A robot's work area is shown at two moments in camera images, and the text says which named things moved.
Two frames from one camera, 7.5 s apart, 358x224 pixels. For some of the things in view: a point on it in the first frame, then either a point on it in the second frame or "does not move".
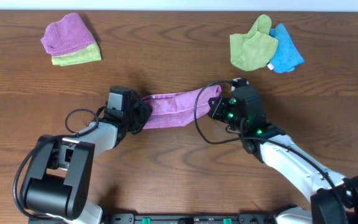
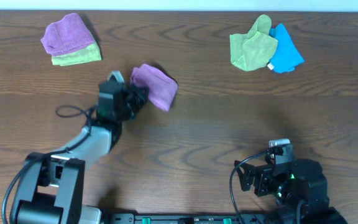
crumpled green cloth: [256, 49] does not move
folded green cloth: [88, 54] does not move
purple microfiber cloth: [178, 109] → [162, 87]
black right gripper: [215, 111] → [263, 173]
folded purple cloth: [68, 33] does not move
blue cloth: [286, 56] does not move
